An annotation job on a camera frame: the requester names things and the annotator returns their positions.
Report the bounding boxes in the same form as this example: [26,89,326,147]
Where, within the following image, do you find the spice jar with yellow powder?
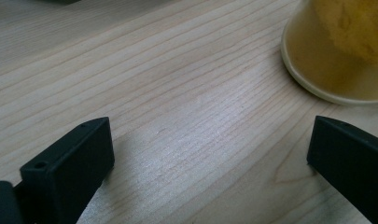
[280,0,378,106]

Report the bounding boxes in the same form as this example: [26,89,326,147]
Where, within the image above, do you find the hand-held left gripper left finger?
[20,117,116,224]

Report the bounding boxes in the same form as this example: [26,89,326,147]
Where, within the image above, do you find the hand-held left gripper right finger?
[306,115,378,224]

